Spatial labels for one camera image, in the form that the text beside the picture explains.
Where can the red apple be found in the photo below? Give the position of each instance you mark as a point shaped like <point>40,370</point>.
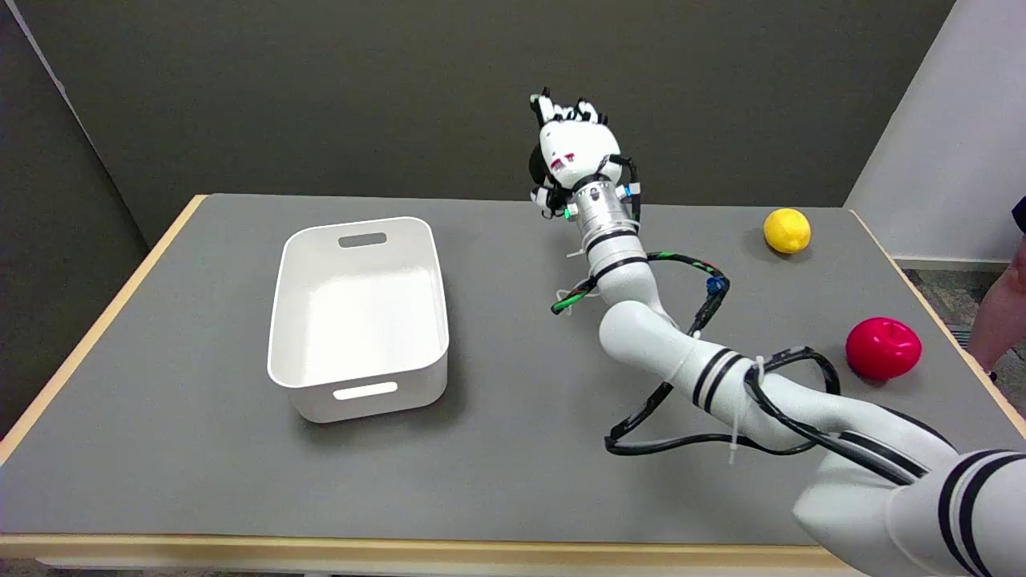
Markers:
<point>883,348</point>

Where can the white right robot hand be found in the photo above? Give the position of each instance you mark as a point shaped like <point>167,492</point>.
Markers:
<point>579,147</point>

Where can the white plastic box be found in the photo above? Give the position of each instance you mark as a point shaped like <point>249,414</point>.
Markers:
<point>358,316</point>

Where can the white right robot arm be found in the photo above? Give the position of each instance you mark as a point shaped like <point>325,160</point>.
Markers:
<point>801,409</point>

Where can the yellow lemon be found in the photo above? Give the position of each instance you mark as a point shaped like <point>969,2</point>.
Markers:
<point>787,231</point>

